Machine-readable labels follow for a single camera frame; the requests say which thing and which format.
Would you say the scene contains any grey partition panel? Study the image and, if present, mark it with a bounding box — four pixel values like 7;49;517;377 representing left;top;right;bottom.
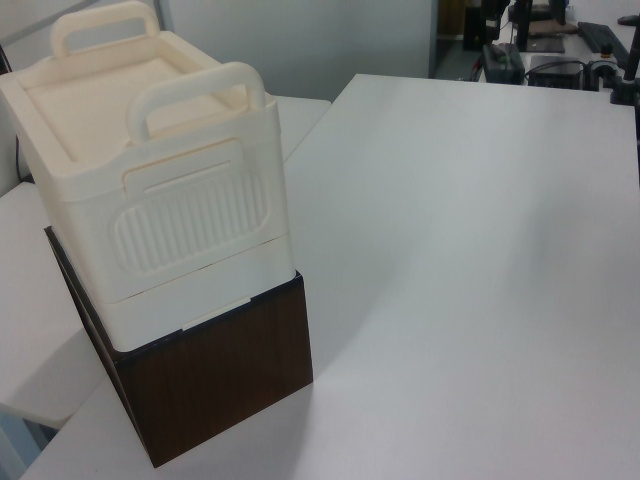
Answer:
167;0;442;97

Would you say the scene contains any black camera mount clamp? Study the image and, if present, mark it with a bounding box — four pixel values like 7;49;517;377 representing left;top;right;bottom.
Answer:
606;14;640;107

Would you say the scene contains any black box device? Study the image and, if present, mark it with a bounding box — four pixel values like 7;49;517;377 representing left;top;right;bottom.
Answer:
526;54;587;90

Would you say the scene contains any black monitor stand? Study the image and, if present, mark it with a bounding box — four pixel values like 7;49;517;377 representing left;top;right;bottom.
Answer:
509;0;567;54

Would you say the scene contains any dark wood grain box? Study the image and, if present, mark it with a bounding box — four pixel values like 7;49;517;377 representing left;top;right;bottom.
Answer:
43;225;314;469

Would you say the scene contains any black keyboard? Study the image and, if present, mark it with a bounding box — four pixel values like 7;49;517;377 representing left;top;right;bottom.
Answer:
576;20;627;54

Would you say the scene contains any green and black device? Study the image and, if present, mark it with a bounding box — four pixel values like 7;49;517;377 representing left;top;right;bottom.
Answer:
480;41;527;84

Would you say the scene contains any cream plastic cabinet with handles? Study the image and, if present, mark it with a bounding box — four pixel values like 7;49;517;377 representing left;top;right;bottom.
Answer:
0;0;293;352

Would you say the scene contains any white side table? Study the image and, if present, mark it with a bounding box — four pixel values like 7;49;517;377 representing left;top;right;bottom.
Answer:
269;93;333;164
0;179;119;429

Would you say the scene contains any black computer tower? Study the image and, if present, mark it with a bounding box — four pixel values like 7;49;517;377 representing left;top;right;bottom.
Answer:
462;4;485;51

